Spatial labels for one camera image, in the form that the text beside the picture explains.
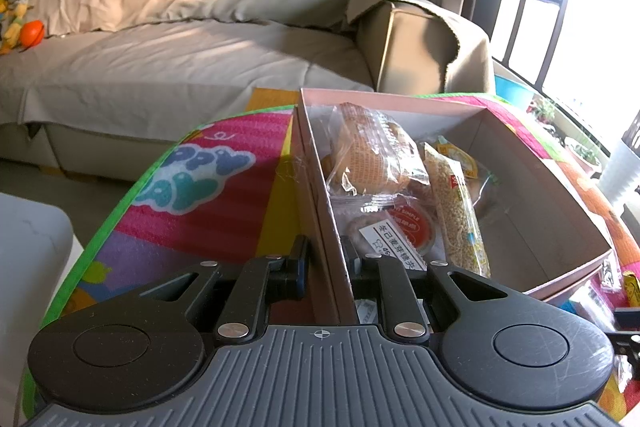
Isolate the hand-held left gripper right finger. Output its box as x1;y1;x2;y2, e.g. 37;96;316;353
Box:
341;237;537;344

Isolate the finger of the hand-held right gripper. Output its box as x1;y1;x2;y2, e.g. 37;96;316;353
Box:
614;306;640;360

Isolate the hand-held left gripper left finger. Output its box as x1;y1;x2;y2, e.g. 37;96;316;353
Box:
136;235;313;344

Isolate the red label pastry packet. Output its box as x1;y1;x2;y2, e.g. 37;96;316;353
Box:
345;194;443;273

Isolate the clear bread packet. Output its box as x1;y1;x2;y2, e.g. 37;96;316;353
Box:
306;103;432;198

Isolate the long grain snack packet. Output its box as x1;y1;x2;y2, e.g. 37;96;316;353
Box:
424;141;492;279

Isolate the pink cardboard box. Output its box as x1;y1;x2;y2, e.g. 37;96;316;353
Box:
291;88;618;325

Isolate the yellow printed snack packet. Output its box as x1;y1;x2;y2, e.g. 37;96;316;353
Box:
435;136;501;208

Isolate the small yellow packet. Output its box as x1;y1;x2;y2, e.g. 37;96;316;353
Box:
623;273;640;309

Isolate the clear plastic packet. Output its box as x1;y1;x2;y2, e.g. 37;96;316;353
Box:
560;284;619;333

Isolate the small clear printed packet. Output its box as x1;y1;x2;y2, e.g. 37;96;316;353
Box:
600;252;624;294

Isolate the colourful printed play mat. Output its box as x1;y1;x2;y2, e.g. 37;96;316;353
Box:
15;92;640;427

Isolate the white ribbed column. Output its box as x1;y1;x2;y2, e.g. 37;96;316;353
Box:
597;111;640;208

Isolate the small potted plant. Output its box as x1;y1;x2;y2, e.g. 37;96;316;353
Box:
530;96;558;125

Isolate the beige sofa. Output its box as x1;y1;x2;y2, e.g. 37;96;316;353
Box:
0;0;497;185

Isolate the blue plastic basin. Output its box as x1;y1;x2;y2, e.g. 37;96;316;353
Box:
494;74;537;108

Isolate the grey sofa cover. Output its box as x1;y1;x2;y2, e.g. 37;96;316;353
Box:
0;0;378;128

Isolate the tan armrest throw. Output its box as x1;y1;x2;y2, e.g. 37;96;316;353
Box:
345;0;497;96

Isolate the orange ball toy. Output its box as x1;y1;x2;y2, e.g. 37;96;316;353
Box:
19;20;46;48

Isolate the yellow plush toy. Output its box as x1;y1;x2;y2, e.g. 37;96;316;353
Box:
0;0;30;55

